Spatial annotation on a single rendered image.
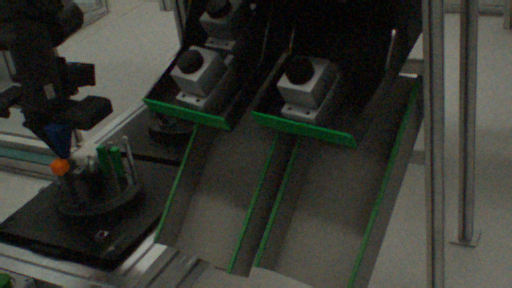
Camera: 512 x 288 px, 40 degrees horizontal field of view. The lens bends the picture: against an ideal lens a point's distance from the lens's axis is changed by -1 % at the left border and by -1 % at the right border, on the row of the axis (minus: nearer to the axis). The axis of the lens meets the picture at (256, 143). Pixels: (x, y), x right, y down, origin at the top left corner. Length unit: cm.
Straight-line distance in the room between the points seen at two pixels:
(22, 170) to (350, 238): 75
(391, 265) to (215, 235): 30
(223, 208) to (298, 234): 11
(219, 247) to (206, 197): 7
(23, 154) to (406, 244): 73
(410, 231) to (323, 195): 30
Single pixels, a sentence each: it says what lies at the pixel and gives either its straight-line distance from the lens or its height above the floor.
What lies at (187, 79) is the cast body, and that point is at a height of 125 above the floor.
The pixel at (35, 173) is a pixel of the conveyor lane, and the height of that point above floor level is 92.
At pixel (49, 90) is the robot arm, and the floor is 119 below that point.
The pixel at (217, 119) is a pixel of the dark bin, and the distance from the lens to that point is 79.
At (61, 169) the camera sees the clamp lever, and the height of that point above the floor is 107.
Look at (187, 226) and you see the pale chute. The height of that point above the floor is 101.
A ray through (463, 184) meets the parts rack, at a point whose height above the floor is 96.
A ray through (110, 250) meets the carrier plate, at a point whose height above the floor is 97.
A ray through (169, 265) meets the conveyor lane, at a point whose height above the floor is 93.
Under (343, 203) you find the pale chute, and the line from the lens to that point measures 87.
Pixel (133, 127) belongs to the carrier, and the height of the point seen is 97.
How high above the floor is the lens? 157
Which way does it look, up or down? 29 degrees down
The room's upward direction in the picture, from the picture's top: 9 degrees counter-clockwise
